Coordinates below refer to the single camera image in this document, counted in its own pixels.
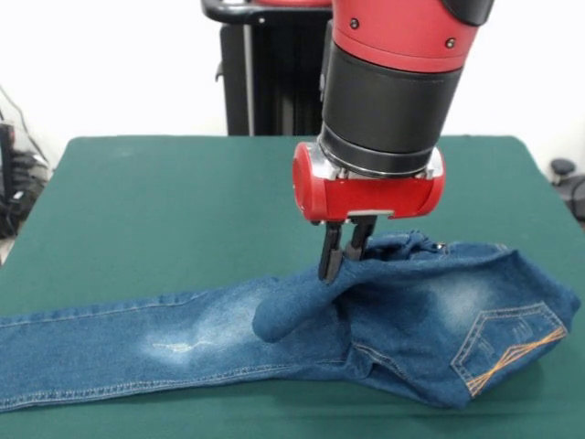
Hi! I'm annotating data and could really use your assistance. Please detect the blue denim jeans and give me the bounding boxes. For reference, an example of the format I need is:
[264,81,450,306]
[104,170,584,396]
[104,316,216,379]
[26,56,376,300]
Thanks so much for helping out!
[0,230,581,411]

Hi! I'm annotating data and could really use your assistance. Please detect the dark green table cloth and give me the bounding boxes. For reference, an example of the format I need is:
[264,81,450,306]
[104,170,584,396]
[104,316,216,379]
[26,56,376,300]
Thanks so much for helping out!
[0,134,585,439]

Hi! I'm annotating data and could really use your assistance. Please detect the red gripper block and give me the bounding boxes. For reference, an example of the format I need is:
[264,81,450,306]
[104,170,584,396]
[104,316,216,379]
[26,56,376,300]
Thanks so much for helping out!
[292,141,447,285]

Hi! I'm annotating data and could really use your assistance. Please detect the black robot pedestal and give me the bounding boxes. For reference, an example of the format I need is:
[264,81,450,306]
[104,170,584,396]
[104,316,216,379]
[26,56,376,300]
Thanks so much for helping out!
[200,0,335,137]

